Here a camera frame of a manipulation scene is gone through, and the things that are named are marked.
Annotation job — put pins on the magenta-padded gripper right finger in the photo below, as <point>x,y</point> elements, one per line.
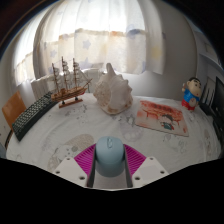
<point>135,159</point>

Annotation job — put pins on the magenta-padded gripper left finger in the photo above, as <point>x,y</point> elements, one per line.
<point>85,159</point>

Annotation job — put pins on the light blue computer mouse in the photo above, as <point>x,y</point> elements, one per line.
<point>110,156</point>

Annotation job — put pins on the red printed mouse pad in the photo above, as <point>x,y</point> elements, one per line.
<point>161,118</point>

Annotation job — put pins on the white bear-print tablecloth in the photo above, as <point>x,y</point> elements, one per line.
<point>66,126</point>

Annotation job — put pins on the wooden model sailing ship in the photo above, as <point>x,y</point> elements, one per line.
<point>68,94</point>

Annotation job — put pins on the black keyboard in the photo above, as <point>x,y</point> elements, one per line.
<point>31,115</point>

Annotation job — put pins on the large white conch shell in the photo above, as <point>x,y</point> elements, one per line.
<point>113,93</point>

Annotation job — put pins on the white radiator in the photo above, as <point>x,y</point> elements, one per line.
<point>41,86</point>

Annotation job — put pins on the cartoon boy figurine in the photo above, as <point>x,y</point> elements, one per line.
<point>191,95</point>

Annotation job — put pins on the wooden chair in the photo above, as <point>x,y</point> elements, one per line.
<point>12,108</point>

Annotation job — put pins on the black router with antennas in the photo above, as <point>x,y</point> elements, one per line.
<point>208,105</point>

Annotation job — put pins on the black monitor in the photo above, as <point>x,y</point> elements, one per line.
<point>219,96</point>

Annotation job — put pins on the white star-print curtain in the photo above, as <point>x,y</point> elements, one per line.
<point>100,40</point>

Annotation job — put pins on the white wall shelf unit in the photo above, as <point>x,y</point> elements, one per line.
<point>210,50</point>

